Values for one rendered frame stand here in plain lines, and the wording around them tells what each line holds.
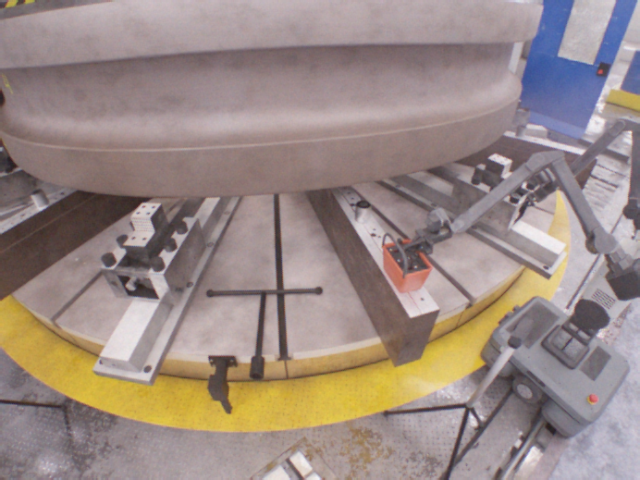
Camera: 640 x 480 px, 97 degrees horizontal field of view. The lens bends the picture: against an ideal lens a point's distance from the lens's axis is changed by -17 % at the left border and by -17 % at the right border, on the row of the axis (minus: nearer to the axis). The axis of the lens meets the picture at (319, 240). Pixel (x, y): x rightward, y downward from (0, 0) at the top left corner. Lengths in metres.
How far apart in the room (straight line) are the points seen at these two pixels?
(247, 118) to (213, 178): 0.32
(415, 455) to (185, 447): 1.11
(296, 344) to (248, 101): 1.16
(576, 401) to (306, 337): 1.34
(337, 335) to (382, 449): 0.59
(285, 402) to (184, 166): 1.28
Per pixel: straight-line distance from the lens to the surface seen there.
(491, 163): 2.33
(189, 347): 1.77
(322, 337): 1.69
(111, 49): 1.62
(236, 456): 1.81
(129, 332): 1.75
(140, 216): 1.74
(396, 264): 1.33
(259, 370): 1.57
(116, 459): 2.02
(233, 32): 1.43
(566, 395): 1.97
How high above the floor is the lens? 1.71
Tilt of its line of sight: 39 degrees down
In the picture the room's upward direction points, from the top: straight up
